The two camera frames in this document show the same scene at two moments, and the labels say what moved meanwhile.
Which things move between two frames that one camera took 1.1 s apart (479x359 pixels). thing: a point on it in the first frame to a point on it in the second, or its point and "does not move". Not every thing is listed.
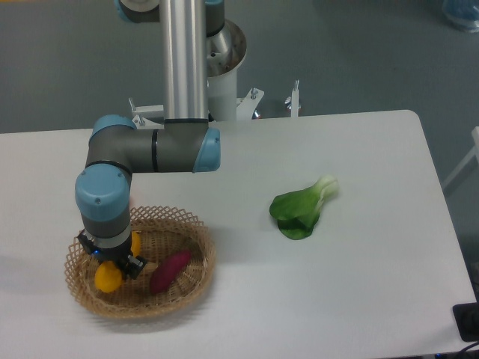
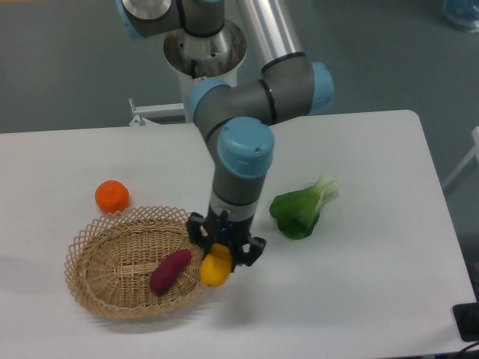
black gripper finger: (87, 243) to (197, 232)
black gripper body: (118, 254) to (232, 233)
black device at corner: (466, 317) does not move
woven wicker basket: (162, 234) does not move
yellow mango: (108, 276) to (216, 265)
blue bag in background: (463, 12) does not move
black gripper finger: (134, 265) to (250, 251)
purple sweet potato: (168, 270) does not move
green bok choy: (296, 213) does not move
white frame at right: (475, 136) does not move
